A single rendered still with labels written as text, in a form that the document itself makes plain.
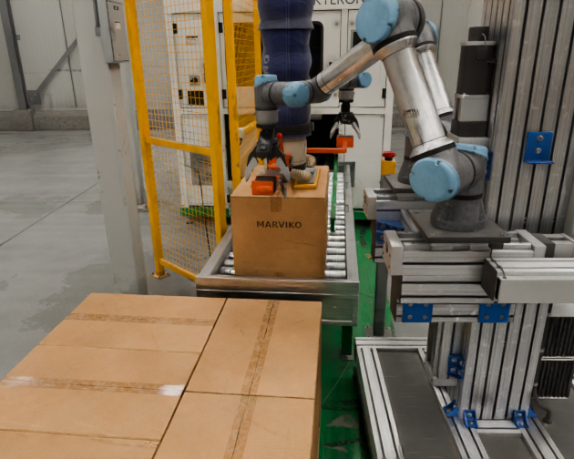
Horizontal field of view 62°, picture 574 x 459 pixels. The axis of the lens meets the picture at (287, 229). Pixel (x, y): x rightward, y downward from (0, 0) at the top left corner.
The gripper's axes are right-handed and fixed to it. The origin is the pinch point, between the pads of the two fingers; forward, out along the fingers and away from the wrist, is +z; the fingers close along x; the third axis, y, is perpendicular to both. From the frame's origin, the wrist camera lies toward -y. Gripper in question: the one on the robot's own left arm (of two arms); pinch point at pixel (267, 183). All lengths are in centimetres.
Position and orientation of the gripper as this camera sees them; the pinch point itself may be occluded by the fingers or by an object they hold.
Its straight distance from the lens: 166.2
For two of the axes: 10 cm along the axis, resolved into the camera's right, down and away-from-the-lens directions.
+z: 0.1, 9.4, 3.4
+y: 1.2, -3.4, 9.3
